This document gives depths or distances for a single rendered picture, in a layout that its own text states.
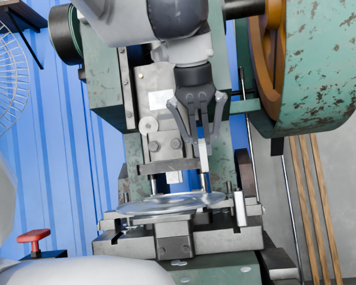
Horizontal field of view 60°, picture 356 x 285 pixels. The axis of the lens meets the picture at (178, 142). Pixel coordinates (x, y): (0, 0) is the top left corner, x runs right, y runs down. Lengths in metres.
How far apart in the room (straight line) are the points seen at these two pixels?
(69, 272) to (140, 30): 0.37
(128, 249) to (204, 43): 0.55
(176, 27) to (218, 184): 0.73
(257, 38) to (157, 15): 0.87
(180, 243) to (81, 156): 1.55
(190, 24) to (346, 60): 0.35
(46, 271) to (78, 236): 2.06
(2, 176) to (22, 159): 2.28
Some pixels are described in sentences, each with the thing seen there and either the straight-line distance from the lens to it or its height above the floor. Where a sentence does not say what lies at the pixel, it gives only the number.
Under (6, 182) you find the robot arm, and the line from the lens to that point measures 0.18.
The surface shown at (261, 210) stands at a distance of 0.94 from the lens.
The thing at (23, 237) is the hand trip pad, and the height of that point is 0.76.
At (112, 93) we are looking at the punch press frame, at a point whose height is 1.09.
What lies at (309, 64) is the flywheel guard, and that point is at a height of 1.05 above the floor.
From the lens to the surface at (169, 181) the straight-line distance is 0.93.
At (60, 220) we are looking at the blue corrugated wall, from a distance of 2.37.
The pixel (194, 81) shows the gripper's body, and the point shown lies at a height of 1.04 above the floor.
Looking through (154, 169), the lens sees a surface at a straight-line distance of 0.89.
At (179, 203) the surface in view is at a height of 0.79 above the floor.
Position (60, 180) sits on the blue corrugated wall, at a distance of 2.33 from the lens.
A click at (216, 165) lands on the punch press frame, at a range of 1.11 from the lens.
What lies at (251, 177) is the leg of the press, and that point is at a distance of 1.20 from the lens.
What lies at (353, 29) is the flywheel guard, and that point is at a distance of 0.70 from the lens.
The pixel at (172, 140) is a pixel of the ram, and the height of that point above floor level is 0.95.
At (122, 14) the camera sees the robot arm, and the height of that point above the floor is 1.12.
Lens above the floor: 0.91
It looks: 2 degrees up
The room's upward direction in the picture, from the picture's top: 7 degrees counter-clockwise
